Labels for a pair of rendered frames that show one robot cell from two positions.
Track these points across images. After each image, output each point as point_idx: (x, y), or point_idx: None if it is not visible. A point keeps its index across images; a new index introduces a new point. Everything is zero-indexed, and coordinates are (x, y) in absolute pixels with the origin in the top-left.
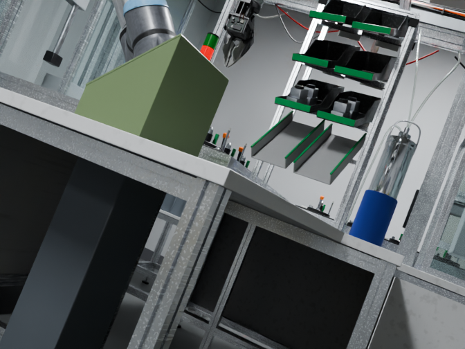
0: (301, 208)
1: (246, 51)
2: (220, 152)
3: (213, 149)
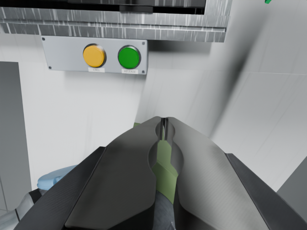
0: (285, 181)
1: (267, 194)
2: (204, 41)
3: (191, 41)
